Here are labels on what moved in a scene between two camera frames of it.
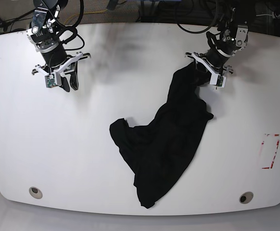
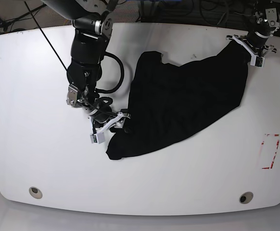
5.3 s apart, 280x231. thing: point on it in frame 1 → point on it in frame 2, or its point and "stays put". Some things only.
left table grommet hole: x=35 y=192 stays put
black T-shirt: x=156 y=153 → x=167 y=101
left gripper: x=70 y=65 → x=104 y=118
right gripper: x=213 y=69 → x=255 y=44
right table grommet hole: x=246 y=197 stays put
